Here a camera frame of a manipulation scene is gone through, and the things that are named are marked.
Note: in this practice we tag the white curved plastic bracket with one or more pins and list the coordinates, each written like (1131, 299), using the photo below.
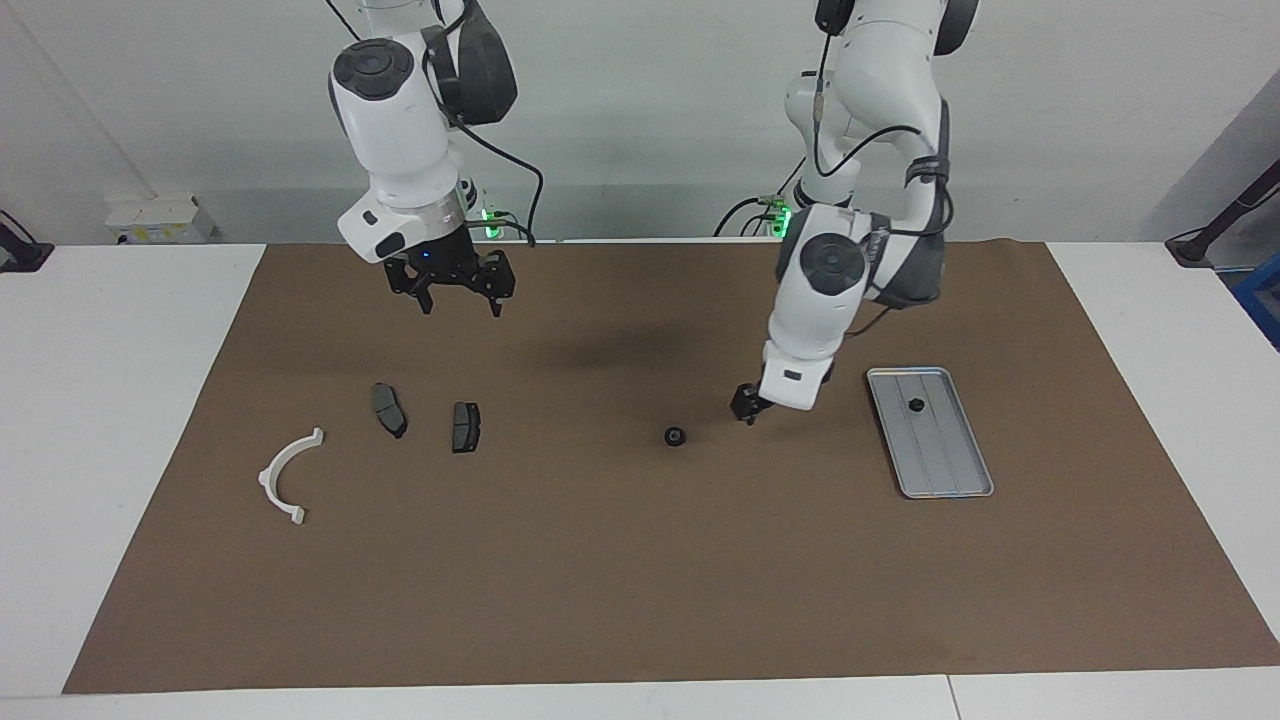
(268, 482)

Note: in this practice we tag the rectangular grey brake pad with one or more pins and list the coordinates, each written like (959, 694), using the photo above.
(466, 428)

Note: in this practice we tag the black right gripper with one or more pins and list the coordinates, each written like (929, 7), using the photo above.
(440, 260)

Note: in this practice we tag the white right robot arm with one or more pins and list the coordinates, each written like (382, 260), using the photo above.
(390, 120)

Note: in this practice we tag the large black bearing gear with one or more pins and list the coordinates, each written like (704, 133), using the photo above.
(675, 437)

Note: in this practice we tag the curved grey brake pad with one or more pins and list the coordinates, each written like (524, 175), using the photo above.
(388, 410)

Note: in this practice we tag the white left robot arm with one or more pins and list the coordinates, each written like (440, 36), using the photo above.
(810, 310)

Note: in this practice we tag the silver metal tray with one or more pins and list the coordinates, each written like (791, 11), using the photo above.
(950, 460)

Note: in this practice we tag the blue crate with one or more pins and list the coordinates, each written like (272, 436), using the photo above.
(1262, 300)

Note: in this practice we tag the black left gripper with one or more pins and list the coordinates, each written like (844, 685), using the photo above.
(750, 400)

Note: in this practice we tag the white power box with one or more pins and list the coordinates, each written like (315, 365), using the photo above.
(160, 220)

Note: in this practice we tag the brown table mat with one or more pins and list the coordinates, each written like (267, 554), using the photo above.
(640, 560)

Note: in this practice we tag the black stand with pole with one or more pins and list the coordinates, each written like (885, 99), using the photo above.
(1195, 248)

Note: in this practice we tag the black clamp mount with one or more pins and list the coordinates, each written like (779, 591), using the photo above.
(20, 255)

